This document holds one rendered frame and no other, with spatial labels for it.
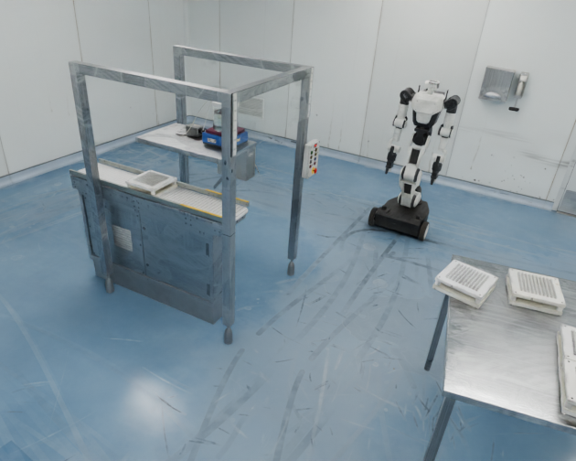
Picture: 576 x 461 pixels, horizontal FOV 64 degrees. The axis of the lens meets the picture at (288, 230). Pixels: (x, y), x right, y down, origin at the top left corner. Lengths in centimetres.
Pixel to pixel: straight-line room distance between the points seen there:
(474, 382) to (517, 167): 436
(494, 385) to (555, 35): 442
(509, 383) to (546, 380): 17
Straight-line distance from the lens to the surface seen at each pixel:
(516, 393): 215
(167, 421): 295
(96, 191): 347
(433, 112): 458
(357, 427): 296
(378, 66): 628
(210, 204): 311
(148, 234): 343
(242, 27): 713
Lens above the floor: 230
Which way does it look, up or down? 29 degrees down
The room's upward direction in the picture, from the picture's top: 4 degrees clockwise
